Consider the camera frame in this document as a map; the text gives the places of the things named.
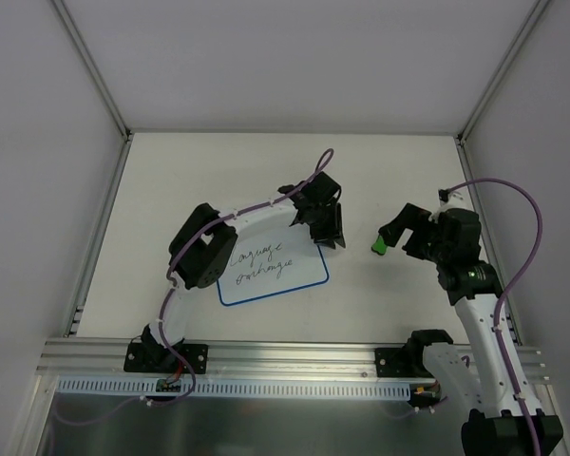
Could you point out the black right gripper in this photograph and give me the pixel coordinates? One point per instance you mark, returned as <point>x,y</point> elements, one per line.
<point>412,230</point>

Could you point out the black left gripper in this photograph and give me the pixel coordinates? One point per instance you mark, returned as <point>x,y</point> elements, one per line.
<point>327,220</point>

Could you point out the green bone-shaped eraser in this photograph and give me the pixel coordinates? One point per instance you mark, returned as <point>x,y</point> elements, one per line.
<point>379,247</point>

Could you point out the blue-framed whiteboard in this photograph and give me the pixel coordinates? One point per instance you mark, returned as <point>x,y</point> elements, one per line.
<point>277,262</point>

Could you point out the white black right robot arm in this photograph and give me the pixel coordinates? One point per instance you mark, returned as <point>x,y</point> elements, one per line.
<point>504,414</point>

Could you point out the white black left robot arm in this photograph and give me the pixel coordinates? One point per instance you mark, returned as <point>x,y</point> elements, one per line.
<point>203,246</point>

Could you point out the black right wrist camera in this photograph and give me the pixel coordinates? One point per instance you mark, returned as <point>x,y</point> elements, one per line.
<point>444,195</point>

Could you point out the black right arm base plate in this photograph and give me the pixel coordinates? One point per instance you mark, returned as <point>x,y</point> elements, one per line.
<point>399,363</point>

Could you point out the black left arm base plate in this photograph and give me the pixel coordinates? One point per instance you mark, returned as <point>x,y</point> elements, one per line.
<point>144,358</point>

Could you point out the right aluminium frame post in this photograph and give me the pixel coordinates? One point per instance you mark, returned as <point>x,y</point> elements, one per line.
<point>529,23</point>

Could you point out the aluminium frame post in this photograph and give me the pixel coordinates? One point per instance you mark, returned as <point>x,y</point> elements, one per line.
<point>92,70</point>
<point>529,23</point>

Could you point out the aluminium mounting rail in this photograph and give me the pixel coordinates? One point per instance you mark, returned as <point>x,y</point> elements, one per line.
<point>339,362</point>

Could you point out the left aluminium frame post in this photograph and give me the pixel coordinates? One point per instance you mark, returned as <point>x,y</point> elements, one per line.
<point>92,70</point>

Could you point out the white slotted cable duct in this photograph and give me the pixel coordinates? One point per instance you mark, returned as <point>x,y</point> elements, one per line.
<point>235,388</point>

